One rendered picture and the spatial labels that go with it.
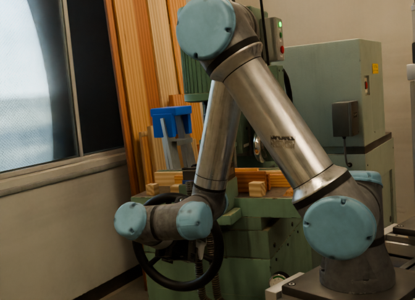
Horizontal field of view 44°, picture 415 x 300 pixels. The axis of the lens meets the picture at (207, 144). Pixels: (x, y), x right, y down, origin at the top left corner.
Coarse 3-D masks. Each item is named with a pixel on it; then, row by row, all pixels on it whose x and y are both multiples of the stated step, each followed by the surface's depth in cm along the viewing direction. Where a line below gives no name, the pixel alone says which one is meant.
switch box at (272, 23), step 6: (264, 18) 188; (270, 18) 187; (276, 18) 188; (270, 24) 187; (276, 24) 187; (270, 30) 188; (276, 30) 187; (282, 30) 195; (270, 36) 188; (276, 36) 187; (282, 36) 195; (270, 42) 188; (276, 42) 188; (282, 42) 195; (264, 48) 189; (270, 48) 189; (276, 48) 188; (264, 54) 190; (270, 54) 189; (276, 54) 188; (282, 54) 194; (264, 60) 190; (270, 60) 189; (276, 60) 191; (282, 60) 196
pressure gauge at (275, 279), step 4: (276, 272) 148; (280, 272) 147; (284, 272) 148; (272, 276) 146; (276, 276) 146; (280, 276) 146; (284, 276) 146; (288, 276) 147; (272, 280) 147; (276, 280) 146; (280, 280) 146; (272, 284) 147
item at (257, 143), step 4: (256, 136) 175; (256, 140) 175; (260, 140) 175; (256, 144) 175; (260, 144) 175; (256, 148) 175; (260, 148) 175; (264, 148) 179; (256, 152) 175; (260, 152) 175; (264, 152) 180; (256, 156) 176; (260, 156) 176; (264, 156) 180; (260, 160) 177; (264, 160) 179
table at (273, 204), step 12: (144, 192) 175; (168, 192) 172; (276, 192) 158; (240, 204) 154; (252, 204) 153; (264, 204) 151; (276, 204) 150; (288, 204) 148; (228, 216) 146; (240, 216) 153; (252, 216) 153; (264, 216) 152; (276, 216) 150; (288, 216) 149; (300, 216) 148
